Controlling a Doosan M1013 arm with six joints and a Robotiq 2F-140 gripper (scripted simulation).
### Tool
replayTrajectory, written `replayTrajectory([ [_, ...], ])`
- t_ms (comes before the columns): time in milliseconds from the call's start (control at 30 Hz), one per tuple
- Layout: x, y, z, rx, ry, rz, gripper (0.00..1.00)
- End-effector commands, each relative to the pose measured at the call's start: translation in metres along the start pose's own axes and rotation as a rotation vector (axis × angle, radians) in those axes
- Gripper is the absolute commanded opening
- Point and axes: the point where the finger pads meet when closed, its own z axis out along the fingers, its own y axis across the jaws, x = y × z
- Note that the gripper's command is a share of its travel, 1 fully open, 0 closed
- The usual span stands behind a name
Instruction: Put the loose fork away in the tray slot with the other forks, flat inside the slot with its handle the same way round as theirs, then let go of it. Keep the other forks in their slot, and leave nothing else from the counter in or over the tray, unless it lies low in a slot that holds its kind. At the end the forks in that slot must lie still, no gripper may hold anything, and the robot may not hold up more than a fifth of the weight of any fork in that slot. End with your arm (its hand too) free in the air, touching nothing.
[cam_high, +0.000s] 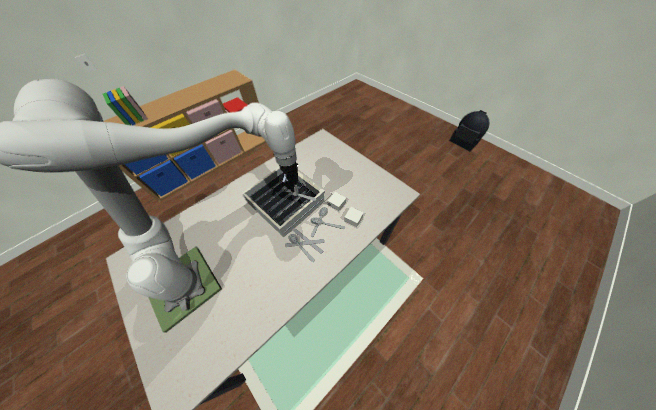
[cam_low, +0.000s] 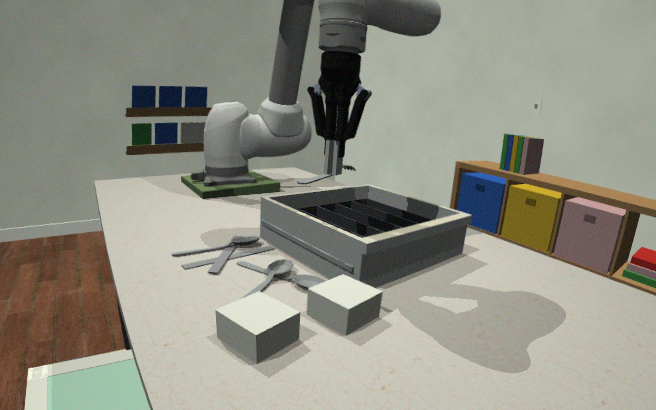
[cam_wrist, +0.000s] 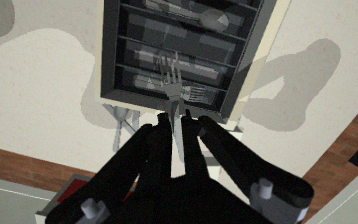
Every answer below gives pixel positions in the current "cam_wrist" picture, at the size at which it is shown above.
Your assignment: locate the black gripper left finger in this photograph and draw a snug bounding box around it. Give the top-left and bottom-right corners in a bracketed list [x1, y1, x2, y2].
[45, 100, 174, 224]

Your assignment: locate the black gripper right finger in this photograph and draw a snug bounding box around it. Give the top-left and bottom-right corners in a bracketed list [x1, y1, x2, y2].
[179, 98, 314, 224]

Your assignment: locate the grey open-top tray box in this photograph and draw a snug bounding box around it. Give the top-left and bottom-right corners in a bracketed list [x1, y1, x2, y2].
[95, 0, 290, 131]

